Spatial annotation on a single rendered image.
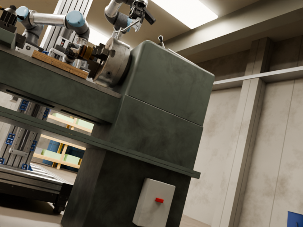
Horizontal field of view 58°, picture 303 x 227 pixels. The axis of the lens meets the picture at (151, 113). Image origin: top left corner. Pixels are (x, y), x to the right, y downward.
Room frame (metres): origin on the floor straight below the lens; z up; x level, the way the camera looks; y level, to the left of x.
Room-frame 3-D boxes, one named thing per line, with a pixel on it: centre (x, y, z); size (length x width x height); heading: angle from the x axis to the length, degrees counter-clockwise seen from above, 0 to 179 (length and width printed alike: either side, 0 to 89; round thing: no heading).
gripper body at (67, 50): (1.70, 0.61, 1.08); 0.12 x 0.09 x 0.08; 24
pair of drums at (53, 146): (8.83, 2.20, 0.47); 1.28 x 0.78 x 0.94; 122
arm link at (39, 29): (2.06, 1.10, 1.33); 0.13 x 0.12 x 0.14; 169
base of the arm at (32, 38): (2.07, 1.10, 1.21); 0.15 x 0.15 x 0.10
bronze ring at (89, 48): (1.64, 0.50, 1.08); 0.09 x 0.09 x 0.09; 25
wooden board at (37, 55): (1.58, 0.62, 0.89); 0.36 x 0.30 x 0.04; 25
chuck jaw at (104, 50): (1.59, 0.39, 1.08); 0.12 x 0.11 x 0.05; 25
